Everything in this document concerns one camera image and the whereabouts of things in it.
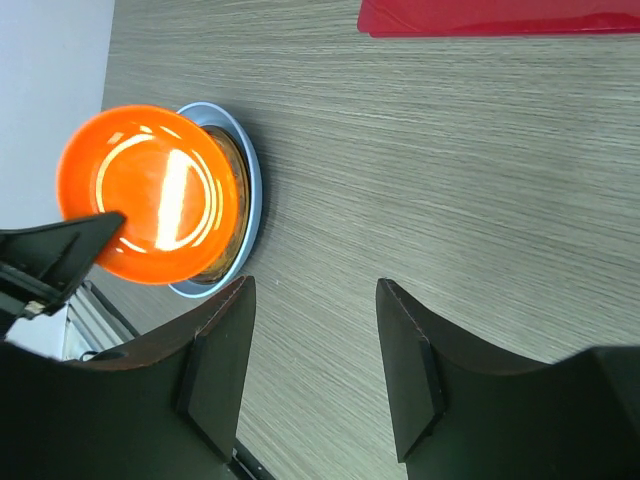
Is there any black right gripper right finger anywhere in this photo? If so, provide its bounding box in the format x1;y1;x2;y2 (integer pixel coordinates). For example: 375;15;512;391
376;279;639;479

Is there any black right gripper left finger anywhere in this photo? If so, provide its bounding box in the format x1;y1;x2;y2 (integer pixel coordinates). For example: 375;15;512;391
1;276;256;479

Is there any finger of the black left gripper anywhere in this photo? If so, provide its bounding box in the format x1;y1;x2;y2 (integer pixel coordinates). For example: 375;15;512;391
1;212;125;320

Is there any yellow patterned plate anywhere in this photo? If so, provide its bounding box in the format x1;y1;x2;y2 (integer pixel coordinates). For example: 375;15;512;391
192;125;252;286

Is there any orange plate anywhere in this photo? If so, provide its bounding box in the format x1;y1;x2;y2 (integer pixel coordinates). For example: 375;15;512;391
57;105;241;285

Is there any light blue plate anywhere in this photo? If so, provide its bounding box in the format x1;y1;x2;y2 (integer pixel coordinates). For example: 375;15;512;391
169;101;263;299

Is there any red plastic folder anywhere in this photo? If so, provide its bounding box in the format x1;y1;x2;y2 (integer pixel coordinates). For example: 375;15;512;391
357;0;639;38

